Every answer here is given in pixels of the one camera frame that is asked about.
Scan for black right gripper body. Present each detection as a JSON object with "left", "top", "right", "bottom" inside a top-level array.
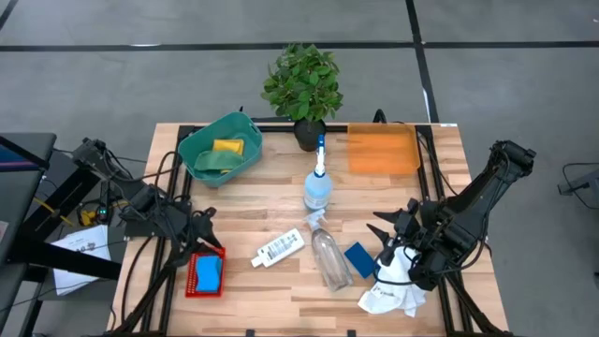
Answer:
[{"left": 376, "top": 198, "right": 425, "bottom": 268}]

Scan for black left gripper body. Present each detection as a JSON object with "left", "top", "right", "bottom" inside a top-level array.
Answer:
[{"left": 170, "top": 208, "right": 212, "bottom": 271}]

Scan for blue sponge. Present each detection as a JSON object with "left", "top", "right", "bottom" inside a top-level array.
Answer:
[
  {"left": 195, "top": 255, "right": 224, "bottom": 294},
  {"left": 343, "top": 241, "right": 377, "bottom": 280}
]

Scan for green cloth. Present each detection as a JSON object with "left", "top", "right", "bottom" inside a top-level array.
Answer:
[{"left": 193, "top": 149, "right": 245, "bottom": 173}]

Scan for clear plastic spray bottle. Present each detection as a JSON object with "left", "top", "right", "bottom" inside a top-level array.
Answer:
[{"left": 302, "top": 208, "right": 355, "bottom": 293}]

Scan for white cloth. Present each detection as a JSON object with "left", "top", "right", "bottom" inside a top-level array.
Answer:
[{"left": 357, "top": 245, "right": 428, "bottom": 318}]

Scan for white squeeze bottle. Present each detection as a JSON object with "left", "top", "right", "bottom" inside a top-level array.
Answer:
[{"left": 250, "top": 227, "right": 306, "bottom": 270}]

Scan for yellow sponge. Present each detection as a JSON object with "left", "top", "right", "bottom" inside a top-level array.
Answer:
[{"left": 212, "top": 138, "right": 246, "bottom": 175}]

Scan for white spray bottle blue collar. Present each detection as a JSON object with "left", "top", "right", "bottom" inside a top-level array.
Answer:
[{"left": 302, "top": 134, "right": 334, "bottom": 212}]

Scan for red plastic basket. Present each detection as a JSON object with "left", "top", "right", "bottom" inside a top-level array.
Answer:
[{"left": 184, "top": 246, "right": 226, "bottom": 300}]

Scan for orange translucent tray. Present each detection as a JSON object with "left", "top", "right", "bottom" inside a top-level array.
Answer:
[{"left": 346, "top": 122, "right": 422, "bottom": 176}]

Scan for teal plastic bin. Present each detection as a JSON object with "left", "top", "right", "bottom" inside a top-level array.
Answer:
[{"left": 177, "top": 110, "right": 264, "bottom": 189}]

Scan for white paper sheets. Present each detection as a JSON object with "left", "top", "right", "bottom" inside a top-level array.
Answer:
[{"left": 50, "top": 224, "right": 112, "bottom": 297}]

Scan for black desk support beam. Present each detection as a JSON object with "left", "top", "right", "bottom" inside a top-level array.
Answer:
[{"left": 8, "top": 163, "right": 124, "bottom": 282}]

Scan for green potted plant black pot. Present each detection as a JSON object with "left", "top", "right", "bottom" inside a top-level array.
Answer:
[{"left": 260, "top": 42, "right": 345, "bottom": 154}]

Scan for black side desk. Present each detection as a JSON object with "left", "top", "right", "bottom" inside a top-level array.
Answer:
[{"left": 0, "top": 132, "right": 58, "bottom": 337}]

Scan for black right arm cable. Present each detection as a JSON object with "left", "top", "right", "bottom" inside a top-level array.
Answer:
[{"left": 372, "top": 242, "right": 492, "bottom": 287}]

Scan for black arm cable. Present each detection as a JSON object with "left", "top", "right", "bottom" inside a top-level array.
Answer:
[
  {"left": 102, "top": 149, "right": 188, "bottom": 226},
  {"left": 372, "top": 242, "right": 492, "bottom": 287}
]

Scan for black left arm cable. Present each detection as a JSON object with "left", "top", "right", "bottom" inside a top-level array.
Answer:
[{"left": 102, "top": 149, "right": 188, "bottom": 226}]

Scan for black aluminium table frame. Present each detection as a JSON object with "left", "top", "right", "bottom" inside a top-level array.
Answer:
[{"left": 106, "top": 119, "right": 514, "bottom": 337}]

